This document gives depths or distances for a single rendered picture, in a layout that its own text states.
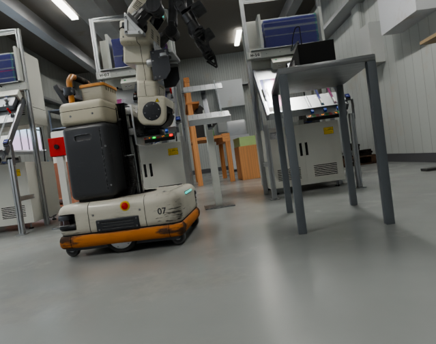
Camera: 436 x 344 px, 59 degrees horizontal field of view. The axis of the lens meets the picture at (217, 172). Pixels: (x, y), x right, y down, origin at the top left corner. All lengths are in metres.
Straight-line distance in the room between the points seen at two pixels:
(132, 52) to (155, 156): 1.48
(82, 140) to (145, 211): 0.51
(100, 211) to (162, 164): 1.59
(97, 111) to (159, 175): 1.59
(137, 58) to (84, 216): 0.91
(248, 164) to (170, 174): 2.89
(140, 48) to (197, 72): 9.95
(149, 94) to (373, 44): 4.66
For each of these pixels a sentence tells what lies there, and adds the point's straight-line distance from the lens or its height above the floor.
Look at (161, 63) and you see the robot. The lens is 2.20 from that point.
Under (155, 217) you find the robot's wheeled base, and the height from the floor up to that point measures 0.16.
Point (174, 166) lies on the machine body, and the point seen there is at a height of 0.39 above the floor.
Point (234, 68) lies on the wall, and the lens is 12.25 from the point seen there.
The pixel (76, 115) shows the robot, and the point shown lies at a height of 0.74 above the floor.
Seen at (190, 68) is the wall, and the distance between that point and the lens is 12.26.
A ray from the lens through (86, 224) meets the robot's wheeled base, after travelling 2.13.
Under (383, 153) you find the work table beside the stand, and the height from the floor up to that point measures 0.33.
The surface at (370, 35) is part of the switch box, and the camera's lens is 6.42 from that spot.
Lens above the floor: 0.42
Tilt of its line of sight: 2 degrees down
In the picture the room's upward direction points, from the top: 8 degrees counter-clockwise
